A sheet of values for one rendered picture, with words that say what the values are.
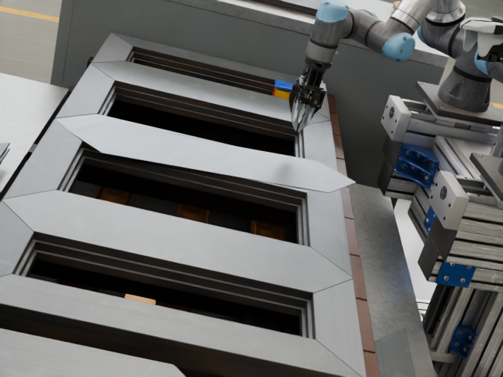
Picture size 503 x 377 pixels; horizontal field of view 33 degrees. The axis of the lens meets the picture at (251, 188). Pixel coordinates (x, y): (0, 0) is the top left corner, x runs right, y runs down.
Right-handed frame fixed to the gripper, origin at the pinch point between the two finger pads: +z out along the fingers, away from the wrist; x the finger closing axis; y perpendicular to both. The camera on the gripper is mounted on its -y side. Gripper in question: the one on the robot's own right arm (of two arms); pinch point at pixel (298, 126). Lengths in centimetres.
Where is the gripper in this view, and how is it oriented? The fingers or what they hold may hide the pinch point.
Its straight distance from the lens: 230.8
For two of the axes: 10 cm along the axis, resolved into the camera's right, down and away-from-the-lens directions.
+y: -0.2, 4.4, -9.0
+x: 9.7, 2.2, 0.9
